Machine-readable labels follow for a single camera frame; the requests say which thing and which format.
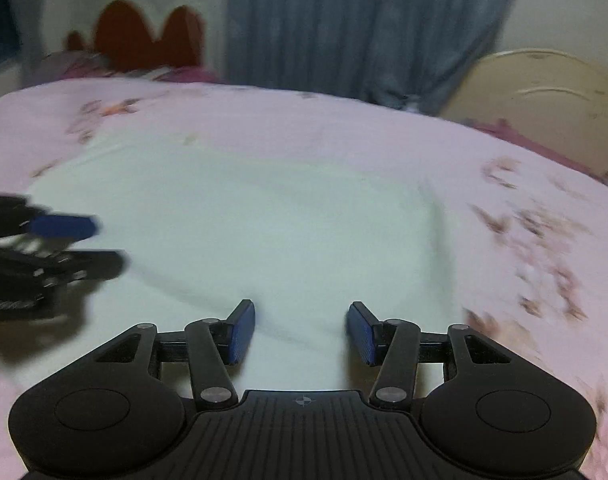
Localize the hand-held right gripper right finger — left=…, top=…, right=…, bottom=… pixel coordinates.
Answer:
left=347, top=301, right=539, bottom=409

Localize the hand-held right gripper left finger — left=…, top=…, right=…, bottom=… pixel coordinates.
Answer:
left=59, top=299, right=256, bottom=409

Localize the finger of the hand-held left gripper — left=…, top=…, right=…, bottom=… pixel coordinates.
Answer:
left=0, top=248, right=128, bottom=284
left=14, top=213, right=103, bottom=239

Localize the pale green knit sweater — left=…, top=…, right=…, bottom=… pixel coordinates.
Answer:
left=24, top=125, right=460, bottom=392

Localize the pink floral bed sheet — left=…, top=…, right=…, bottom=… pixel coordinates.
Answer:
left=0, top=77, right=608, bottom=480

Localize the red heart-shaped headboard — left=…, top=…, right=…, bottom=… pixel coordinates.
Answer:
left=65, top=0, right=205, bottom=74

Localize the purple blanket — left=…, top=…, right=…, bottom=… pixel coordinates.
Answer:
left=462, top=118, right=608, bottom=188

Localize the cream round headboard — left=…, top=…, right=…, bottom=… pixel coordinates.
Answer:
left=441, top=48, right=608, bottom=181

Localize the wide blue curtain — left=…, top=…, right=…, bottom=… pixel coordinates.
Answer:
left=226, top=0, right=528, bottom=112

